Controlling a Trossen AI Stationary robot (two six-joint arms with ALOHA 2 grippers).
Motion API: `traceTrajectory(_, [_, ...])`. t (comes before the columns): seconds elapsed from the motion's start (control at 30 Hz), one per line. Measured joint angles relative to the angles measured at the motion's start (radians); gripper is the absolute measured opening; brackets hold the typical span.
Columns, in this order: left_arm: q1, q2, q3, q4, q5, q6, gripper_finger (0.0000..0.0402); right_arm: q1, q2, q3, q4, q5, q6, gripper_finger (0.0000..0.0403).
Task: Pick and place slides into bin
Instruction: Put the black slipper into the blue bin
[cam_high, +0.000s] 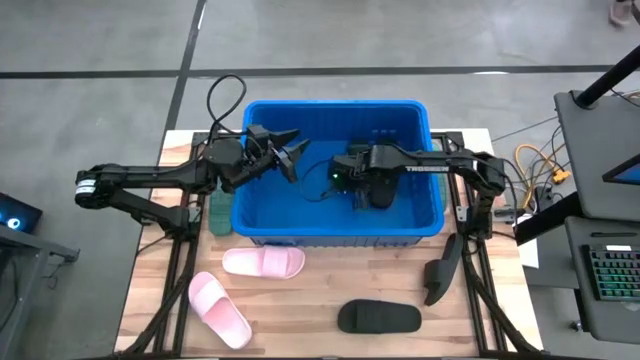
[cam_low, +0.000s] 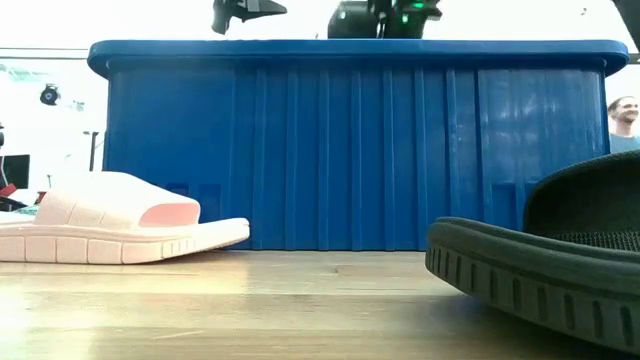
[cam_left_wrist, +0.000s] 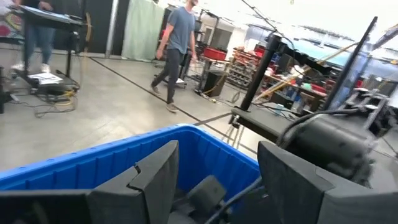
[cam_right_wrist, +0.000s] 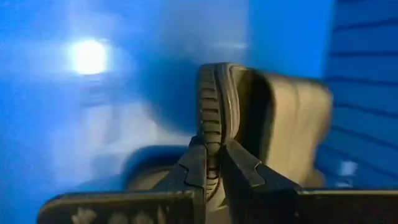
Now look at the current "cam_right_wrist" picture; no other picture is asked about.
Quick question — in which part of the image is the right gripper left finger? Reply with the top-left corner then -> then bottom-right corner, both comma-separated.
155,136 -> 208,192

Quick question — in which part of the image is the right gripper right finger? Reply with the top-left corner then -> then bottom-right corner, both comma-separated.
220,139 -> 301,224

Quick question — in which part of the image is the blue plastic bin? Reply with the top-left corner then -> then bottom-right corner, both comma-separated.
0,0 -> 398,224

